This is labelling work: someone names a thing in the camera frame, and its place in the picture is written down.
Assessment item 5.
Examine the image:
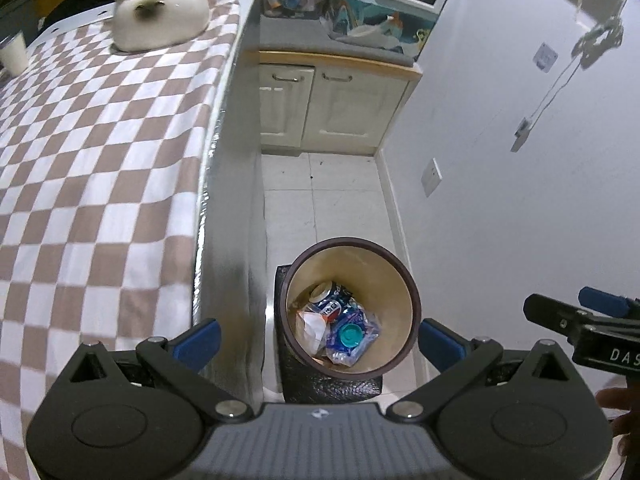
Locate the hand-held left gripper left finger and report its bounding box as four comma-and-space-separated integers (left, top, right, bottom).
57, 317, 253, 421

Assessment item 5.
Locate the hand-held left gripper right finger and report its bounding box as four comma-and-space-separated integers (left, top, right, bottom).
387, 317, 581, 421

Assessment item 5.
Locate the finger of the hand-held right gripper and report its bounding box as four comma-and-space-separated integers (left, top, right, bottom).
522, 294, 596, 346
579, 287, 640, 318

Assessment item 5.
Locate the round brown-rimmed beige bin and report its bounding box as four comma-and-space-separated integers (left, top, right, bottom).
284, 237, 422, 378

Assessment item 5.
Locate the crushed bottle with teal cap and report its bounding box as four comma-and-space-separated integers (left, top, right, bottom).
326, 307, 382, 367

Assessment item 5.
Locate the white packet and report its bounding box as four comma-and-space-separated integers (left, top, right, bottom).
296, 310, 331, 358

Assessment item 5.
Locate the blue soda can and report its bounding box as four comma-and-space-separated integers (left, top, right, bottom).
309, 282, 357, 323

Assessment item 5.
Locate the person's right hand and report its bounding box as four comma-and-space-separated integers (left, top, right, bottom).
595, 385, 640, 461

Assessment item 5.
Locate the black textured mat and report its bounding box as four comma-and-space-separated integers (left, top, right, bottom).
274, 264, 383, 403

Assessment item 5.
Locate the brown white checkered blanket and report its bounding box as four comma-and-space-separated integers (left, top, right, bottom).
0, 0, 242, 480

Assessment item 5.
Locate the narrow cream cabinet door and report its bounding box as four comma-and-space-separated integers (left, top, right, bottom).
260, 64, 315, 148

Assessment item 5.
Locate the cream low cabinet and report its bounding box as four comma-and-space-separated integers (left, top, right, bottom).
257, 12, 425, 157

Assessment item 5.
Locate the wide cream cabinet door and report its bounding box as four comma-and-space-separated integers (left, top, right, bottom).
305, 67, 412, 154

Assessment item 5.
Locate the white cat-shaped plush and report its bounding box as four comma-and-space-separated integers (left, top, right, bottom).
112, 0, 211, 53

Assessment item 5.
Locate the white cup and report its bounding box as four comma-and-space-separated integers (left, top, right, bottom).
0, 30, 31, 77

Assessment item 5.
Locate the white wall socket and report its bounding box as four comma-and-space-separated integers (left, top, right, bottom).
420, 157, 444, 198

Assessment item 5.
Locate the white wall switch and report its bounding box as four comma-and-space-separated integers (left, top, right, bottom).
532, 42, 560, 74

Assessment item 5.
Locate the grey hanging cable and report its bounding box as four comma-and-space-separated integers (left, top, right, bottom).
522, 15, 626, 128

